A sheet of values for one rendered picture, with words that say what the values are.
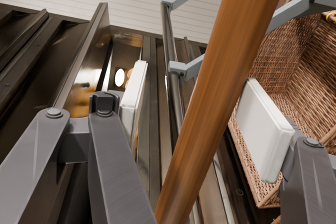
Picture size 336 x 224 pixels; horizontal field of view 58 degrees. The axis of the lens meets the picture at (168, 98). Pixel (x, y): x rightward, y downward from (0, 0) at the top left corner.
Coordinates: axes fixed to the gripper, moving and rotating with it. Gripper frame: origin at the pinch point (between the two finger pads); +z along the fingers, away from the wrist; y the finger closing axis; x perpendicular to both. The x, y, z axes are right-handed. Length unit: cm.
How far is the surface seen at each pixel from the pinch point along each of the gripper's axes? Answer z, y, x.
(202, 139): 2.3, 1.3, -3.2
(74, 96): 68, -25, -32
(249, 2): 0.8, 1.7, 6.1
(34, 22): 132, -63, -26
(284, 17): 42.4, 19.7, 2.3
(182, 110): 29.4, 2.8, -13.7
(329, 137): 44, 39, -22
